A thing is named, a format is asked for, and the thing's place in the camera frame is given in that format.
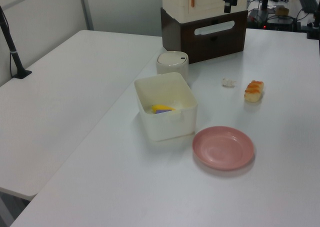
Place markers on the orange glazed bread roll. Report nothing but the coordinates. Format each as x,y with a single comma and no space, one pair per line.
253,90

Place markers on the pink round plate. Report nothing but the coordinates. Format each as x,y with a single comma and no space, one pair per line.
222,149

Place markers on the black monitor stand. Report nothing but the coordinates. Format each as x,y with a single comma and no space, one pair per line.
264,2

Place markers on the white oven appliance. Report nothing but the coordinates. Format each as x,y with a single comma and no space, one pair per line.
212,47

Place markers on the small brown box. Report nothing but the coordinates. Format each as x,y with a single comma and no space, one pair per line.
282,11

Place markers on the black device with red light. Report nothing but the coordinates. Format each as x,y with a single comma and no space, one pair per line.
280,23

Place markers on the black keyboard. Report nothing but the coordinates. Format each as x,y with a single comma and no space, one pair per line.
307,2

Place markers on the crumpled white paper scrap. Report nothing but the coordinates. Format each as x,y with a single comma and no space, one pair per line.
227,82

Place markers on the cream lidded mini trash can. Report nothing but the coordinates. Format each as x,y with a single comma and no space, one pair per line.
172,62

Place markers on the black table clamp with pole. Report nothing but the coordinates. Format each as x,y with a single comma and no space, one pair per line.
313,29

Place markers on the yellow banana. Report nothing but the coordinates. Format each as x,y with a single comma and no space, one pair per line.
160,107

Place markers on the cream open plastic bin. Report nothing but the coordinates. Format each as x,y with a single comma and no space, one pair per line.
170,127

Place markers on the black camera stand pole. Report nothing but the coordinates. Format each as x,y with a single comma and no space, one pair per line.
15,57

